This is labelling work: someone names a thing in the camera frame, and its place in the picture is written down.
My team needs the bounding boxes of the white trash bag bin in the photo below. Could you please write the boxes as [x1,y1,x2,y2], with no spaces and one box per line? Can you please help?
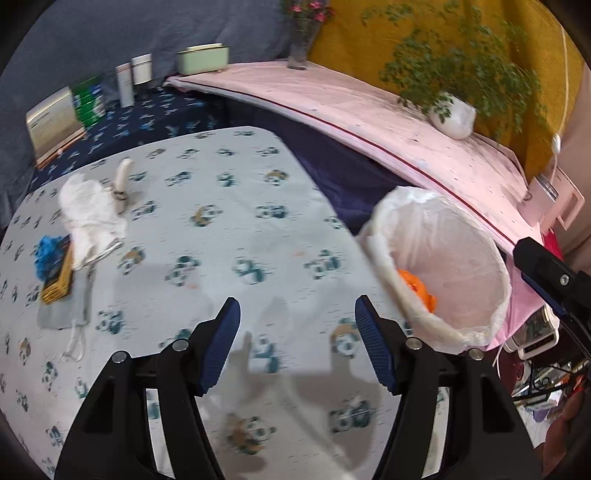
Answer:
[359,187,512,354]

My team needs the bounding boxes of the white small appliance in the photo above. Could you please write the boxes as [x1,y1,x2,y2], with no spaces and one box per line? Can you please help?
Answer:
[503,305,560,361]

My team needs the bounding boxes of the white jar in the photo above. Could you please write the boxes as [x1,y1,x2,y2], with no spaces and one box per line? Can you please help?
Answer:
[131,54,152,86]

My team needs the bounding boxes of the white lamp cable with switch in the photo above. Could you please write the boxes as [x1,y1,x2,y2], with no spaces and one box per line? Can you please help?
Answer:
[549,18,571,186]

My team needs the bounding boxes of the cream sock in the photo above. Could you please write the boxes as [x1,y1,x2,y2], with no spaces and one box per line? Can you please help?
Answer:
[111,157,133,214]

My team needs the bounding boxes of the white tissue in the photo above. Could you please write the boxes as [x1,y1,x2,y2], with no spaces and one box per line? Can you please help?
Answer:
[58,174,127,270]

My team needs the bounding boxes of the white slim bottle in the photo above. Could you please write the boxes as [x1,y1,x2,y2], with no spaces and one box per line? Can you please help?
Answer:
[115,63,134,108]

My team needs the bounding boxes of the blue wrapper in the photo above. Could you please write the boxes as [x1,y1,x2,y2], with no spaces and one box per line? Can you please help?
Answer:
[34,235,70,281]

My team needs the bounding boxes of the mint green tissue box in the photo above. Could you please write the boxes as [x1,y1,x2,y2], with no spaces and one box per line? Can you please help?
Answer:
[176,43,229,76]

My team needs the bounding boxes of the navy floral cloth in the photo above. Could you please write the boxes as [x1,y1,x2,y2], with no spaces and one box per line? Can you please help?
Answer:
[28,88,229,192]

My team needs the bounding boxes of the glass vase pink flowers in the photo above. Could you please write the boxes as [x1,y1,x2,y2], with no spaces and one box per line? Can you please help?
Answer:
[284,0,332,71]

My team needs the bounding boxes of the panda print tablecloth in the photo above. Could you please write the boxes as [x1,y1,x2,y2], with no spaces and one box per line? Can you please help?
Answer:
[0,125,452,480]

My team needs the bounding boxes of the pink bed sheet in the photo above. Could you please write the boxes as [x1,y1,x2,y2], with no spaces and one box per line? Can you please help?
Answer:
[163,59,562,351]

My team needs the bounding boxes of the white pot green plant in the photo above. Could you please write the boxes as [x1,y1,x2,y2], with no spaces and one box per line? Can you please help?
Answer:
[361,1,547,140]

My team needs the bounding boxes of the gold beige book box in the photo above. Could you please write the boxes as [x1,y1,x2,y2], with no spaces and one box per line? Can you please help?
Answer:
[25,87,85,169]

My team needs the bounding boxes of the yellow mustard wall cloth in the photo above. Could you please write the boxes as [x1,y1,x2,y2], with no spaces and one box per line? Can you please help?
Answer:
[311,1,586,177]

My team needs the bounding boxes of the blue grey blanket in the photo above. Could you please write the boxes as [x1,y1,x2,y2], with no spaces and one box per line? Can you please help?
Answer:
[1,1,290,225]

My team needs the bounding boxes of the orange plastic wrapper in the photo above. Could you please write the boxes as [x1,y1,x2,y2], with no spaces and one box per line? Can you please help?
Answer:
[398,269,438,313]

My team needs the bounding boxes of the yellow black small box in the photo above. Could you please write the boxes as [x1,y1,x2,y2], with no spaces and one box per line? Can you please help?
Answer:
[41,239,72,304]

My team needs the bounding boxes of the grey drawstring pouch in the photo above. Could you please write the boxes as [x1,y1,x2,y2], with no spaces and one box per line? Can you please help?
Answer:
[37,266,95,362]

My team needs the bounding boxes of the green white carton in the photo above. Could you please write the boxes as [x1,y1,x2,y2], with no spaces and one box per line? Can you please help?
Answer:
[71,76,106,128]

